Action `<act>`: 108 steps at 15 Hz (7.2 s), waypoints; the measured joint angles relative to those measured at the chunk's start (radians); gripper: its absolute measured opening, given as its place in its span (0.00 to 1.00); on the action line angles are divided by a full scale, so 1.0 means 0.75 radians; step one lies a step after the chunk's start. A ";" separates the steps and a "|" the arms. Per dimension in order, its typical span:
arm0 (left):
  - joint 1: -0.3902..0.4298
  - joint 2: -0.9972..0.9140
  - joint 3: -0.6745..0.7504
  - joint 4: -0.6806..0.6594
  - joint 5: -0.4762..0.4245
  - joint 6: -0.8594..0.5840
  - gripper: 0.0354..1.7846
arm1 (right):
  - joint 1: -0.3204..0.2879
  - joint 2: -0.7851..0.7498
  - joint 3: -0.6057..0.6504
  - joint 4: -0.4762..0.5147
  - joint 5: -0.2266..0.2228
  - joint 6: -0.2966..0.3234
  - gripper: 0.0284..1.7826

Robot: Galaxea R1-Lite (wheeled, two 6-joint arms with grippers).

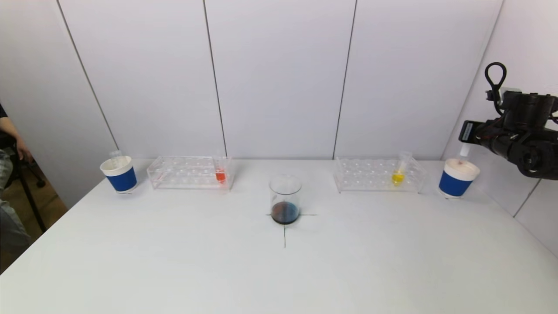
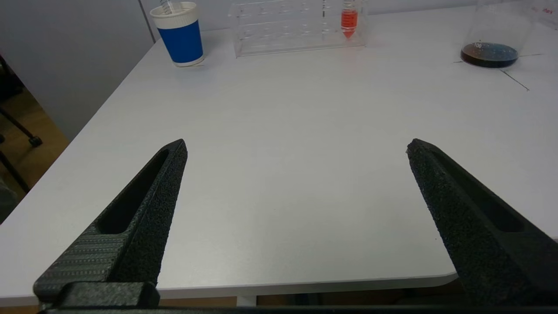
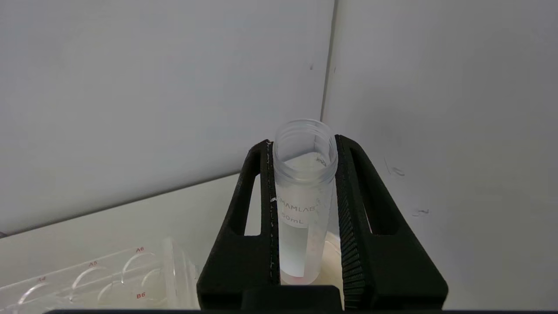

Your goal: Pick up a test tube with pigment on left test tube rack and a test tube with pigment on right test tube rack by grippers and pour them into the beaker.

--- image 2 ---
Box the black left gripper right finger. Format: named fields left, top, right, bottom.
left=406, top=138, right=558, bottom=307

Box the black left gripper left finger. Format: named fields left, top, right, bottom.
left=33, top=139, right=189, bottom=309

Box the clear glass beaker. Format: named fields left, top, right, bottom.
left=460, top=0, right=541, bottom=69

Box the clear acrylic test tube rack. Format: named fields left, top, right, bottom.
left=228, top=0, right=369, bottom=58

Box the test tube with orange-red pigment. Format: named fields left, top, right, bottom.
left=341, top=0, right=360, bottom=40

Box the black tripod stand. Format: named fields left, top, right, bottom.
left=0, top=57, right=43, bottom=192

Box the blue white paper cup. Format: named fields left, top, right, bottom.
left=150, top=1, right=205, bottom=67

